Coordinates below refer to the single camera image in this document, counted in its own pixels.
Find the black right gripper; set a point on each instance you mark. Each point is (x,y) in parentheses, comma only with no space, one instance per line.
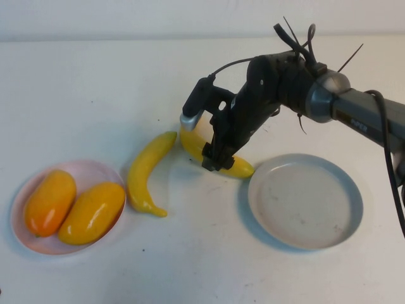
(243,123)

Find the yellow banana vivid green tip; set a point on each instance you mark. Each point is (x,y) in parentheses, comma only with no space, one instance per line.
(193,142)

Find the yellow banana faint green tip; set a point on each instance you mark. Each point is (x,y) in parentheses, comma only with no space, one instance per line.
(142,177)

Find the golden yellow plastic mango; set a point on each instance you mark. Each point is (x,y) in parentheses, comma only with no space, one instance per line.
(91,215)

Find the deep orange plastic mango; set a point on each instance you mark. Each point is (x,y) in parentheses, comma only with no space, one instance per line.
(50,202)

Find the pale blue round plate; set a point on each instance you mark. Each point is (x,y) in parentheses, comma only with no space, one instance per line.
(303,202)

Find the pale pink round plate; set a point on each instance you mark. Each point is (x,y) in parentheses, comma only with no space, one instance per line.
(88,169)

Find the thin black zip tie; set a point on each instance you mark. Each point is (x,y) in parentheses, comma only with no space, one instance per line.
(349,58)

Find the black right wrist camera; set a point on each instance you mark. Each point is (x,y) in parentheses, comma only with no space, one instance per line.
(194,101)

